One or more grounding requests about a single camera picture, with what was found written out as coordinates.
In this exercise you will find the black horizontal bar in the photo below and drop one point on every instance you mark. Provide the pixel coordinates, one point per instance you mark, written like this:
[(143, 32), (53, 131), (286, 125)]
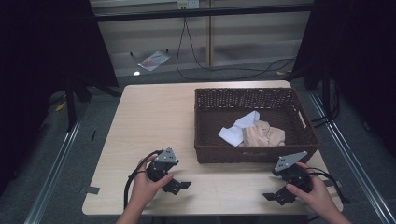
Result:
[(202, 13)]

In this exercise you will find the brown woven basket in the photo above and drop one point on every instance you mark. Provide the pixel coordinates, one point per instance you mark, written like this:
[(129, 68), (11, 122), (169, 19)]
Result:
[(218, 124)]

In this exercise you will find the grey tape strip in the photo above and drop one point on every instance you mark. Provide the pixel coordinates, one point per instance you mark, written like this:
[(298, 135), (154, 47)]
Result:
[(91, 189)]

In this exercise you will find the black curtain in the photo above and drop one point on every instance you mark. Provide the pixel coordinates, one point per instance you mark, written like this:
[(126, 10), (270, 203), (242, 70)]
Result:
[(40, 62), (358, 62)]

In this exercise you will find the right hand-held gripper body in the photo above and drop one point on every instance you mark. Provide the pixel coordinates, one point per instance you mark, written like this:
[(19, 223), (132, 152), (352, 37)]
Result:
[(289, 161)]

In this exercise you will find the person's right hand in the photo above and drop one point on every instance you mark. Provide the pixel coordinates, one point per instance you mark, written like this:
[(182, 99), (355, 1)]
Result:
[(317, 196)]

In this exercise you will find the white cloth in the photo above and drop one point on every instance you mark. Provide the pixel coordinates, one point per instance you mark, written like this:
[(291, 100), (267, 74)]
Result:
[(233, 133)]

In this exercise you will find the beige cloth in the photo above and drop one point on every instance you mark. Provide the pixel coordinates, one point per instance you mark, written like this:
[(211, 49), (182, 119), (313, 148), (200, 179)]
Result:
[(264, 135)]

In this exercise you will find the yellow tape strip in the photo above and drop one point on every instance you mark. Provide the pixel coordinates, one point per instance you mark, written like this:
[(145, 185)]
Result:
[(60, 106)]

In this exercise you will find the person's left hand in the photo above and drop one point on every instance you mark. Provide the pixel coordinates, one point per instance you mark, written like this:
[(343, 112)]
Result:
[(143, 188)]

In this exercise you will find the black metal stand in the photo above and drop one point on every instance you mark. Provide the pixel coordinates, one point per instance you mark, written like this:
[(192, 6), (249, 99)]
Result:
[(327, 99), (71, 105)]

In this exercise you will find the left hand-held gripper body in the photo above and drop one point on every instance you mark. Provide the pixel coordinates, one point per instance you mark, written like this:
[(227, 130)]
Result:
[(166, 157)]

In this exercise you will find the white wall socket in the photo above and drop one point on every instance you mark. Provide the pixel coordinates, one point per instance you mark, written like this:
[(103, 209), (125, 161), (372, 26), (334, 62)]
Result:
[(188, 3)]

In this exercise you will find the clear plastic bag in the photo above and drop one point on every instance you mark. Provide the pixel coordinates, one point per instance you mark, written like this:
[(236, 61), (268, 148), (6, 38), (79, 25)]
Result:
[(154, 60)]

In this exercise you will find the aluminium floor rail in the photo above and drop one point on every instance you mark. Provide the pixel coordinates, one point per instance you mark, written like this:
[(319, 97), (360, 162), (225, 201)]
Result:
[(351, 158), (53, 174)]

